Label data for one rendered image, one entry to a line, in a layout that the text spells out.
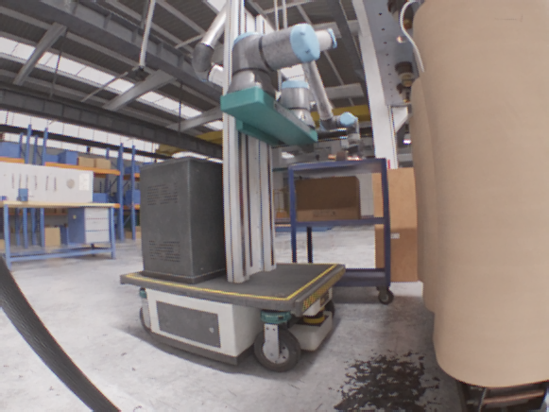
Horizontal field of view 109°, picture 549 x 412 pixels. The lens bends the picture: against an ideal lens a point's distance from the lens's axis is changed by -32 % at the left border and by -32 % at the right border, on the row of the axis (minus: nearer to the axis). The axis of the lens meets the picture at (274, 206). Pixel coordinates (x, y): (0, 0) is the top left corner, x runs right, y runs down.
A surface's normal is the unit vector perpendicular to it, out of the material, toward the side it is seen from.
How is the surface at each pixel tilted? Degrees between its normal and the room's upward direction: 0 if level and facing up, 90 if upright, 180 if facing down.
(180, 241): 90
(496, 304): 90
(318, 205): 90
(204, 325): 90
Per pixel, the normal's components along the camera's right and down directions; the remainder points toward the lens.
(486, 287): -0.82, 0.01
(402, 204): -0.41, -0.02
